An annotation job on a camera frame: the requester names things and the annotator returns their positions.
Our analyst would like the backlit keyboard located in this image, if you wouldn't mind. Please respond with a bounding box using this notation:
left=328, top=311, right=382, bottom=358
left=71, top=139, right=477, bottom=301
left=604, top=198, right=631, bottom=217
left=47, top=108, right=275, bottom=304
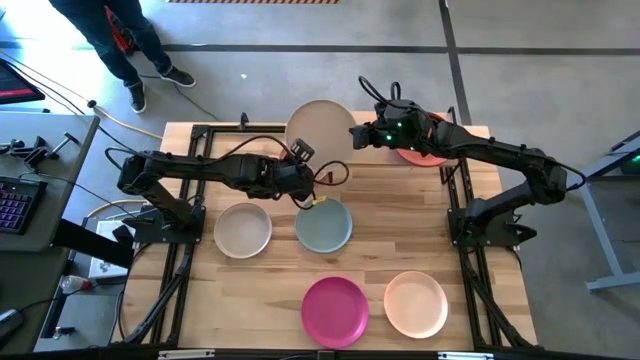
left=0, top=175, right=49, bottom=236

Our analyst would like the white bracket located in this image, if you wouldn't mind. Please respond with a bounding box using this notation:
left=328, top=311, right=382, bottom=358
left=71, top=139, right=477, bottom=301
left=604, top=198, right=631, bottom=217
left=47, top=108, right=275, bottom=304
left=437, top=351, right=496, bottom=360
left=157, top=349, right=216, bottom=360

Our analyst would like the peach plate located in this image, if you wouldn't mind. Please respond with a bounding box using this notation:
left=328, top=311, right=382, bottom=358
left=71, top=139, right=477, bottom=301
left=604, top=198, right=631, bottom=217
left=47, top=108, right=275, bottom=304
left=383, top=270, right=450, bottom=340

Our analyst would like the grey desk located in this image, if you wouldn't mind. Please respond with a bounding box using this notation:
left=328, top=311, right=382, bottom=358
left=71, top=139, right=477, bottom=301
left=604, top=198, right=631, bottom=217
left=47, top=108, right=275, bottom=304
left=0, top=112, right=101, bottom=254

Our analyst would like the cream floor cable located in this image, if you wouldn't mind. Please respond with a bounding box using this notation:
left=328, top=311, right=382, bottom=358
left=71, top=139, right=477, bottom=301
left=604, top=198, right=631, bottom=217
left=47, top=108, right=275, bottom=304
left=89, top=102, right=165, bottom=141

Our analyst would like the black clamp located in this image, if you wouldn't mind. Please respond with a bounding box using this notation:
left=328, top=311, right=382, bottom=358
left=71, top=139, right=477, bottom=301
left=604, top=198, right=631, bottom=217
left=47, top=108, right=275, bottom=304
left=0, top=131, right=81, bottom=170

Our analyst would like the grey metal stand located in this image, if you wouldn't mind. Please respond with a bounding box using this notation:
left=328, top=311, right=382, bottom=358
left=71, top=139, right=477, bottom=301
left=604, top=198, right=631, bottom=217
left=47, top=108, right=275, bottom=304
left=579, top=130, right=640, bottom=294

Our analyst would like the coral plate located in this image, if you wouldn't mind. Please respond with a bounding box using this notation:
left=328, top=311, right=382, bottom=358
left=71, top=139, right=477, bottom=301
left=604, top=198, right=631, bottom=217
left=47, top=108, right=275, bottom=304
left=396, top=112, right=449, bottom=168

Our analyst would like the computer monitor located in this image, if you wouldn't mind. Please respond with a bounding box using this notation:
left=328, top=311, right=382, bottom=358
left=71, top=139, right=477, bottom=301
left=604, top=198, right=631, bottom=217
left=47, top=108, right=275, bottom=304
left=0, top=58, right=46, bottom=106

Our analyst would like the white box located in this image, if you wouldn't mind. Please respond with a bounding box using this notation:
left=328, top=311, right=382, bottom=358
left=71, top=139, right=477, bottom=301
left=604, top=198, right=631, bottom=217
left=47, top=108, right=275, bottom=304
left=88, top=218, right=135, bottom=280

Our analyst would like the teal plate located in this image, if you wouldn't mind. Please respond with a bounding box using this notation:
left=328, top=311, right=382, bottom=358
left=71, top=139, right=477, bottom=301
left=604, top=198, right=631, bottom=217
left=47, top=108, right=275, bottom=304
left=294, top=196, right=354, bottom=255

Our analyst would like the beige plate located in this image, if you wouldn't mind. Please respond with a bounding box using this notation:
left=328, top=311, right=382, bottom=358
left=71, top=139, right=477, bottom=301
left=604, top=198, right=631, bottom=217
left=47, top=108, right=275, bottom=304
left=213, top=202, right=274, bottom=260
left=284, top=98, right=359, bottom=169

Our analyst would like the black bar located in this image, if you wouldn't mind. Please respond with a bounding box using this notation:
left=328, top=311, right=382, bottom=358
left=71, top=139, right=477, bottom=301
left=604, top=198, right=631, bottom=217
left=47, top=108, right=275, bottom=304
left=49, top=217, right=136, bottom=270

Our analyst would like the magenta plate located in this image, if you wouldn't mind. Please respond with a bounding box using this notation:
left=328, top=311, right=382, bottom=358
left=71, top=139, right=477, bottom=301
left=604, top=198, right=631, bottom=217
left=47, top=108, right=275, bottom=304
left=301, top=276, right=370, bottom=350

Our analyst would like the plastic bottle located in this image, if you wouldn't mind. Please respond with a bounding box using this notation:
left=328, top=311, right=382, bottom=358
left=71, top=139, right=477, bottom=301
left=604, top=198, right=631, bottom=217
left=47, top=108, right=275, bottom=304
left=58, top=273, right=97, bottom=296

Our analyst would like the person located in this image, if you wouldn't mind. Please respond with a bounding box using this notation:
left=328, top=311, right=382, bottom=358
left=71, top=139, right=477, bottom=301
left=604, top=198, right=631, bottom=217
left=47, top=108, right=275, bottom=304
left=48, top=0, right=197, bottom=114

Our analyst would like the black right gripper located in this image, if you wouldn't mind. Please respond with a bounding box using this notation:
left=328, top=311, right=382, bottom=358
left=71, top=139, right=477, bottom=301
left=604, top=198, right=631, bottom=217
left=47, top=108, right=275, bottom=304
left=349, top=117, right=399, bottom=150

